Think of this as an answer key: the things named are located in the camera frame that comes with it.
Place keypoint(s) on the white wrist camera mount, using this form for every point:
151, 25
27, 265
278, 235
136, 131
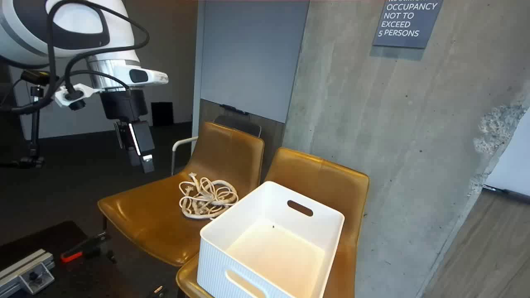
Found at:
76, 95

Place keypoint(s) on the black tripod stand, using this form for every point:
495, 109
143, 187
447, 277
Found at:
33, 126

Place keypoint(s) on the wall whiteboard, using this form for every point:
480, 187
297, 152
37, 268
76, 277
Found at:
249, 55

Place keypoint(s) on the white plastic basket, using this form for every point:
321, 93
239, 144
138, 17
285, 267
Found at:
275, 257

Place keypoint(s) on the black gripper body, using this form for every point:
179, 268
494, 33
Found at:
124, 104

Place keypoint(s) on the grey occupancy sign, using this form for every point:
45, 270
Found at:
408, 22

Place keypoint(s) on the mustard leather chair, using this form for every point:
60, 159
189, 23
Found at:
149, 215
325, 182

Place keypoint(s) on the red and black clamp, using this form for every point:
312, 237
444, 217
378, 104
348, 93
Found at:
83, 250

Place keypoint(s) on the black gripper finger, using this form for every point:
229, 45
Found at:
143, 143
124, 141

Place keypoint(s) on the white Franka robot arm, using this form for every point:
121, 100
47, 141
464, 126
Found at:
83, 33

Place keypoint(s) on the black floor box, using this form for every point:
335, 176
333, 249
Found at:
162, 114

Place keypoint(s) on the black camera on tripod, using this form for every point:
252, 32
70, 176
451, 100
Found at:
33, 76

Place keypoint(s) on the aluminium rail profile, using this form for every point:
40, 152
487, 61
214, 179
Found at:
25, 270

